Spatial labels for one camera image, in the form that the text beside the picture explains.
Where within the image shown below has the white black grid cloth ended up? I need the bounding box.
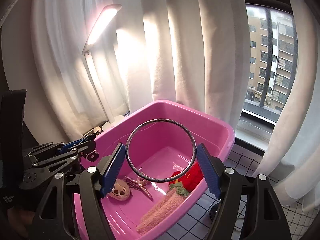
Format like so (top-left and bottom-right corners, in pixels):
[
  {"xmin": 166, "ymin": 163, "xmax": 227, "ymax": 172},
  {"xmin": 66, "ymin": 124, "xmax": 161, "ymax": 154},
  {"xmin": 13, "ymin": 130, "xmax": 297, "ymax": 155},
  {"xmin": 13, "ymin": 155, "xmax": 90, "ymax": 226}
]
[{"xmin": 157, "ymin": 143, "xmax": 320, "ymax": 240}]

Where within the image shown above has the beige plush pouch keychain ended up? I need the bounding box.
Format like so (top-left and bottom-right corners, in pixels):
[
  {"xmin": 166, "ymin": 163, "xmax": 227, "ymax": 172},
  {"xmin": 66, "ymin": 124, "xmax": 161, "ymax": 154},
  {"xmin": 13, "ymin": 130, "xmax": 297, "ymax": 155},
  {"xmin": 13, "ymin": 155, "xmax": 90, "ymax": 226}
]
[{"xmin": 108, "ymin": 179, "xmax": 131, "ymax": 201}]

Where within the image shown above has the white desk lamp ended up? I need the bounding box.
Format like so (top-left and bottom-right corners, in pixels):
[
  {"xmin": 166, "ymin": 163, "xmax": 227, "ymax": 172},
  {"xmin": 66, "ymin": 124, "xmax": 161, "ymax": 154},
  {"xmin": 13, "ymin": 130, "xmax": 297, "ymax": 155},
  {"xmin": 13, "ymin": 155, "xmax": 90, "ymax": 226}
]
[{"xmin": 82, "ymin": 4, "xmax": 128, "ymax": 132}]

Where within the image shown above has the white sheer curtain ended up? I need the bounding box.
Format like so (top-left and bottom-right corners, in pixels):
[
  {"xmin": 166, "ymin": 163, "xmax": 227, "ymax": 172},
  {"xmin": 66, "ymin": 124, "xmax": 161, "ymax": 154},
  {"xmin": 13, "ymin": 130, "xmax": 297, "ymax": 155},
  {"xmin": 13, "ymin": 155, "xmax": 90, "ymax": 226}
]
[{"xmin": 31, "ymin": 0, "xmax": 319, "ymax": 211}]

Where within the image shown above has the pearl hair claw clip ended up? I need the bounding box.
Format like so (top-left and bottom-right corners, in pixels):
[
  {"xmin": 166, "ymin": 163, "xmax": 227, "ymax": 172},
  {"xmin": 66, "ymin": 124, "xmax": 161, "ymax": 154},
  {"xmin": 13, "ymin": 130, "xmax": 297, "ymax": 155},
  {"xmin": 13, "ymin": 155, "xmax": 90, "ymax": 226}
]
[{"xmin": 124, "ymin": 162, "xmax": 186, "ymax": 199}]

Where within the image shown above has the pink plastic tub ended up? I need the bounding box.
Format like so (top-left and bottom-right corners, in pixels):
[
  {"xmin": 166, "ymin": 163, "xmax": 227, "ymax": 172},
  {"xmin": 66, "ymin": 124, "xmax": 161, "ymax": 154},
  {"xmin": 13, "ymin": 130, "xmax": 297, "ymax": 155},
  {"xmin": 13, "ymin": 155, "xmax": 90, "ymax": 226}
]
[{"xmin": 72, "ymin": 99, "xmax": 236, "ymax": 240}]

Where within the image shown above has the large thin metal bangle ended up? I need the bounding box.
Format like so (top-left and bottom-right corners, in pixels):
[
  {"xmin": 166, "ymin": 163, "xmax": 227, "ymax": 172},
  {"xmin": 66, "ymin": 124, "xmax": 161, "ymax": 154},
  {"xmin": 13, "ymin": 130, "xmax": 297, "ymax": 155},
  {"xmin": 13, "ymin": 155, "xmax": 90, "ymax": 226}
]
[{"xmin": 125, "ymin": 119, "xmax": 198, "ymax": 183}]

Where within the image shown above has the pink strawberry plush headband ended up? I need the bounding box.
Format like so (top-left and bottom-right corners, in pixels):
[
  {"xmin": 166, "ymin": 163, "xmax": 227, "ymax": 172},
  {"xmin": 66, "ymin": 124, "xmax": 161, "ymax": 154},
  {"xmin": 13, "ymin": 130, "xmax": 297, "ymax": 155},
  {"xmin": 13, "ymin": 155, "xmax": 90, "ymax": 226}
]
[{"xmin": 136, "ymin": 162, "xmax": 204, "ymax": 235}]

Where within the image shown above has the small cream round object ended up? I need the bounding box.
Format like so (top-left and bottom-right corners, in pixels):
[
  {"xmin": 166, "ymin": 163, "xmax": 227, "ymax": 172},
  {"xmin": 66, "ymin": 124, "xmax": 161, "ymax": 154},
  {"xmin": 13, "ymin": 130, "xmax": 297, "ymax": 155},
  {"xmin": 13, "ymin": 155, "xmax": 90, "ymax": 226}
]
[{"xmin": 93, "ymin": 126, "xmax": 102, "ymax": 134}]

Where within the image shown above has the person hand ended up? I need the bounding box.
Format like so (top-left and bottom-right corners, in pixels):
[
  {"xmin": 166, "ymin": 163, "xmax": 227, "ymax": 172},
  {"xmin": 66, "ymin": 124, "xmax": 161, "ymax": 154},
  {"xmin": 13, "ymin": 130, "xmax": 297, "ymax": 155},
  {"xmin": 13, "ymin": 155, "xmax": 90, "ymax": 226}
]
[{"xmin": 7, "ymin": 207, "xmax": 35, "ymax": 238}]

